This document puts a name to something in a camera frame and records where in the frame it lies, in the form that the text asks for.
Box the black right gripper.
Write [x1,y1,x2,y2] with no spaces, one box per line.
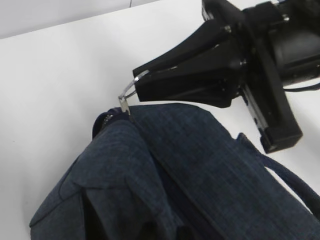
[132,0,303,153]

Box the navy blue lunch bag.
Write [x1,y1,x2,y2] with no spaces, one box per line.
[29,103,320,240]

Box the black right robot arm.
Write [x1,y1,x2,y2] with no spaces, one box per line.
[133,0,320,153]

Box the black cable loop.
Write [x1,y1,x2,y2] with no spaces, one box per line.
[282,81,320,92]

